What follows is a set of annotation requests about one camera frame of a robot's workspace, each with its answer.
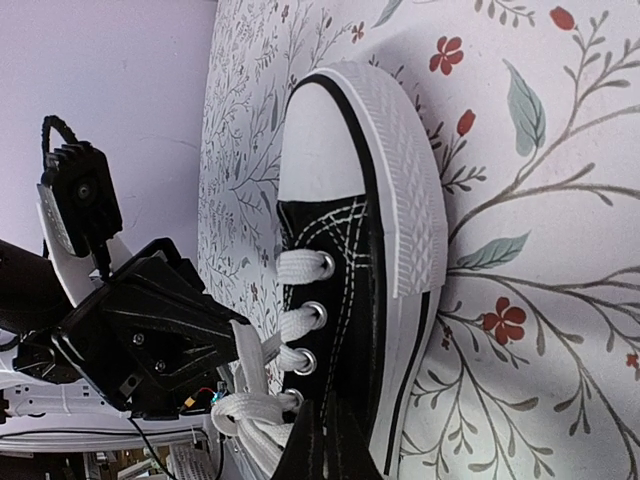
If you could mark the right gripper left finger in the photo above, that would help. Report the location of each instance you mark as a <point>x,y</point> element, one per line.
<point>303,455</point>

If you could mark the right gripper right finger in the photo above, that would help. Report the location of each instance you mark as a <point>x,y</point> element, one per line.
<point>347,455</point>

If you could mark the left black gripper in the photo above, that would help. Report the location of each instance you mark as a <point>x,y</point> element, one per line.
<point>146,340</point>

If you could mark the black white canvas sneaker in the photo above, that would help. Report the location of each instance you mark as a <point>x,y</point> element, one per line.
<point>364,259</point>

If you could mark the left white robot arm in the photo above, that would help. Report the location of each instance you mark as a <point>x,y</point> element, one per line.
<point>31,296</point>

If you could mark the floral patterned table mat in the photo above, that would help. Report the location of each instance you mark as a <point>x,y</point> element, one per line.
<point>532,110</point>

